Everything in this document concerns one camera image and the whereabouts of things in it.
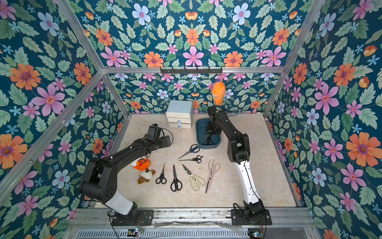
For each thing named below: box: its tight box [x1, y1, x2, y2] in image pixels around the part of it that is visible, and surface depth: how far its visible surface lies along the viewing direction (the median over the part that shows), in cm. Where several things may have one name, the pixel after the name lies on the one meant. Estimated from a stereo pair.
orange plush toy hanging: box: [211, 81, 226, 107], surface depth 99 cm
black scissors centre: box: [170, 164, 183, 192], surface depth 88 cm
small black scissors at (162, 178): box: [155, 162, 167, 185], surface depth 88 cm
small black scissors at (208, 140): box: [202, 132, 214, 146], surface depth 104 cm
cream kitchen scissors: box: [182, 163, 207, 192], surface depth 88 cm
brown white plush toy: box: [137, 168, 156, 185], surface depth 88 cm
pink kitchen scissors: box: [204, 159, 221, 194], surface depth 93 cm
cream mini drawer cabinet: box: [166, 100, 194, 130], surface depth 107 cm
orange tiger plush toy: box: [133, 157, 151, 171], surface depth 89 cm
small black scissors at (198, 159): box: [178, 155, 204, 164], surface depth 97 cm
